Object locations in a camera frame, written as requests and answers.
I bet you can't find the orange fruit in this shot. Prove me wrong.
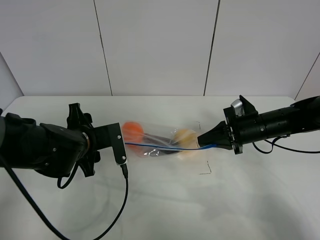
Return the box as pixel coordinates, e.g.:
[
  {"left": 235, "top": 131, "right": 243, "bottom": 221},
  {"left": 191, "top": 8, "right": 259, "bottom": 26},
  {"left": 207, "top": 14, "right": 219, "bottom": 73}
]
[{"left": 121, "top": 121, "right": 144, "bottom": 150}]

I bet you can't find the yellow lemon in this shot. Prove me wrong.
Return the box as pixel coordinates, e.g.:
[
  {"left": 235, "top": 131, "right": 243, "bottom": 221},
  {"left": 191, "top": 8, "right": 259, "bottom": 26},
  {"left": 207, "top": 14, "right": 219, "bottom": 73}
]
[{"left": 173, "top": 128, "right": 199, "bottom": 160}]

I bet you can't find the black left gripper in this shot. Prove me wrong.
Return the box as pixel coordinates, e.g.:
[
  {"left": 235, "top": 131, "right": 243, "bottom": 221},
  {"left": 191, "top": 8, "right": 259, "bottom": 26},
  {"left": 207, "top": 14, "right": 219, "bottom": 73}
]
[{"left": 35, "top": 103, "right": 100, "bottom": 178}]

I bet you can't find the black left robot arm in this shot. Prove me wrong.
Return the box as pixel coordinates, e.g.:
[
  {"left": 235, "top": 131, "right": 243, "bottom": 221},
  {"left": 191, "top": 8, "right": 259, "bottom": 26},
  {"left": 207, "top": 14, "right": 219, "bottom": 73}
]
[{"left": 0, "top": 103, "right": 101, "bottom": 240}]

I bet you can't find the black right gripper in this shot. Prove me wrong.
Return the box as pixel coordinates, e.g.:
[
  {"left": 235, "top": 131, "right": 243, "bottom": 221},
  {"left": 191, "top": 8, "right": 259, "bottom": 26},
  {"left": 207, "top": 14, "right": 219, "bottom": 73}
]
[{"left": 197, "top": 95, "right": 259, "bottom": 155}]

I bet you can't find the dark purple eggplant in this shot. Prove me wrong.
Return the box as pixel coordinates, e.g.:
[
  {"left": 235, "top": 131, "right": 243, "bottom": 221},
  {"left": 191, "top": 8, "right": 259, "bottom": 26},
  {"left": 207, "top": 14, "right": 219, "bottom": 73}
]
[{"left": 143, "top": 133, "right": 180, "bottom": 157}]

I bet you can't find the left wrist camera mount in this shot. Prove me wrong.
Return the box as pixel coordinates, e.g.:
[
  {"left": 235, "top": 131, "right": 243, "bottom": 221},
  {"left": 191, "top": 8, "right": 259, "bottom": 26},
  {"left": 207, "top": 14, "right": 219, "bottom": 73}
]
[{"left": 93, "top": 122, "right": 127, "bottom": 166}]

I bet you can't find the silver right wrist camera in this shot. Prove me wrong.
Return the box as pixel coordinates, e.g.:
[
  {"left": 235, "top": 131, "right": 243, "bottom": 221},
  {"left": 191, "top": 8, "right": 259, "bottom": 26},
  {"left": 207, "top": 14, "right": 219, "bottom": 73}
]
[{"left": 230, "top": 99, "right": 245, "bottom": 117}]

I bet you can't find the black left camera cable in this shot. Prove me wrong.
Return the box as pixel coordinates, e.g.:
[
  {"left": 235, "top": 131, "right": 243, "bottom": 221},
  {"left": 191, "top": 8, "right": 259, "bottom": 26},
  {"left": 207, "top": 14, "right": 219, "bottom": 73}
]
[{"left": 56, "top": 163, "right": 130, "bottom": 240}]

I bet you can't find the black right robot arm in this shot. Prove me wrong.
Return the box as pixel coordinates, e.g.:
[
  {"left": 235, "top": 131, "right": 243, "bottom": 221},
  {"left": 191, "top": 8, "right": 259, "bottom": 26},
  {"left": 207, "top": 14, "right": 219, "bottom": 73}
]
[{"left": 197, "top": 95, "right": 320, "bottom": 155}]

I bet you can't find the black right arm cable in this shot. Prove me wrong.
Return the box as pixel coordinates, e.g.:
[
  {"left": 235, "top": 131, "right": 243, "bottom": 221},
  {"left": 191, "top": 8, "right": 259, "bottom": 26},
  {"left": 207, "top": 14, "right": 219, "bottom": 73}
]
[{"left": 251, "top": 136, "right": 320, "bottom": 154}]

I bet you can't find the clear zip bag blue seal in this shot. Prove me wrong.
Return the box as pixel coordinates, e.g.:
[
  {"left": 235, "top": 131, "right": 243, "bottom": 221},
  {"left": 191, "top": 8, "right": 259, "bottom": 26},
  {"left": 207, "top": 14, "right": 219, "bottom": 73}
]
[{"left": 121, "top": 121, "right": 213, "bottom": 175}]

